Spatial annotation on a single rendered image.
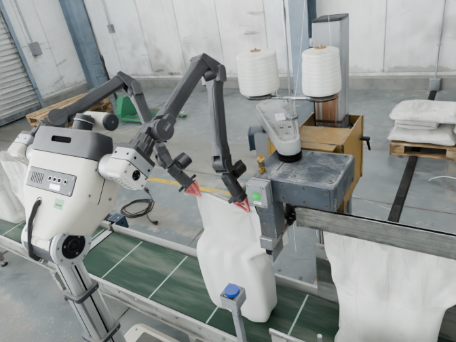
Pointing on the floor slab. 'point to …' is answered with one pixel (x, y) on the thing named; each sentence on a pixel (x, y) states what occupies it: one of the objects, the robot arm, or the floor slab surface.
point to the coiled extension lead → (144, 212)
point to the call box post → (239, 326)
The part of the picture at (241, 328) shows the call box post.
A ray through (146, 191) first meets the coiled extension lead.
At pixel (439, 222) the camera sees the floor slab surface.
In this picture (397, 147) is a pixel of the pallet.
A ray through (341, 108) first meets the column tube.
